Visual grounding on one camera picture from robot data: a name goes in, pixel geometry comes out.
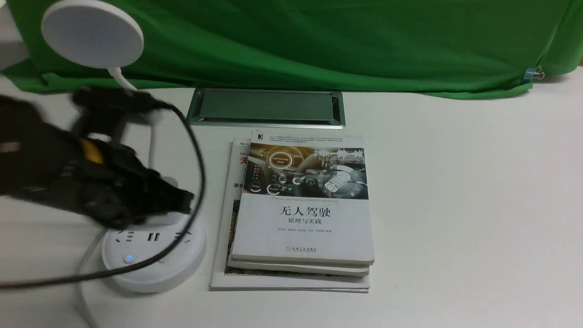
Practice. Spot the silver desk cable hatch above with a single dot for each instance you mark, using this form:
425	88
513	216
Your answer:
267	108

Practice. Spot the bottom large white book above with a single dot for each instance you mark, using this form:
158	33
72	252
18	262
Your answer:
227	278

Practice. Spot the top white book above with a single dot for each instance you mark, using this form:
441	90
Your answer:
304	200

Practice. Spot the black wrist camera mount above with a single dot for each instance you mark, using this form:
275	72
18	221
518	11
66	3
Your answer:
107	110

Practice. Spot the middle white book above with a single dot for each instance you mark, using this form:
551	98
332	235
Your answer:
252	267

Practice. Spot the blue binder clip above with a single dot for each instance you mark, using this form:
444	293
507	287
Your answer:
533	74

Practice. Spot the white desk lamp with socket base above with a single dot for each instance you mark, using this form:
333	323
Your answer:
97	34

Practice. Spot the green backdrop cloth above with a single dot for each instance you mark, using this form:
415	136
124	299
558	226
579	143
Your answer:
457	49

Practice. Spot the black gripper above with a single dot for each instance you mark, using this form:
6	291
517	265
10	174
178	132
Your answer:
94	176

